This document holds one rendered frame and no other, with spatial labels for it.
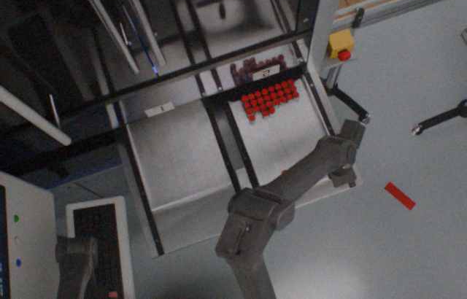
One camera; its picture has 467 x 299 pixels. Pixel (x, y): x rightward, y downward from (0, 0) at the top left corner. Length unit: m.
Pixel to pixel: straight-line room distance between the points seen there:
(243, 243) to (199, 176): 0.75
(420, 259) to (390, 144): 0.56
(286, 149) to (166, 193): 0.40
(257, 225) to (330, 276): 1.61
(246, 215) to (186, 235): 0.71
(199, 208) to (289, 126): 0.39
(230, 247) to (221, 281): 1.56
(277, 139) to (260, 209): 0.76
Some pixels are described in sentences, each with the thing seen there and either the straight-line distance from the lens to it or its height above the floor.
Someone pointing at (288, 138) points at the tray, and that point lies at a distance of 1.71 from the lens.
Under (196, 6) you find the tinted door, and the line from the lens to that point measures 1.18.
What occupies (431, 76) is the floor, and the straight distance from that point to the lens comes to 2.85.
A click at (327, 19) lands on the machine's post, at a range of 1.46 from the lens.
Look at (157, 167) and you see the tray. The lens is 1.72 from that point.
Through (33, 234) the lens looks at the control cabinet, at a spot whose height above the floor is 1.00.
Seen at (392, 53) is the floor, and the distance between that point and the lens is 2.85.
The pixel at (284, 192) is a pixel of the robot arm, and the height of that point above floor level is 1.52.
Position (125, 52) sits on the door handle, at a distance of 1.11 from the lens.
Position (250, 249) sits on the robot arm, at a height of 1.58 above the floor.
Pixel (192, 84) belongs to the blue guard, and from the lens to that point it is 1.52.
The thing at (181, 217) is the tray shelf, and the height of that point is 0.88.
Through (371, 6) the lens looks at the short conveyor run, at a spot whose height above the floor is 0.93.
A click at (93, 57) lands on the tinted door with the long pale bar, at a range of 1.25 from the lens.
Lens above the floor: 2.53
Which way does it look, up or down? 75 degrees down
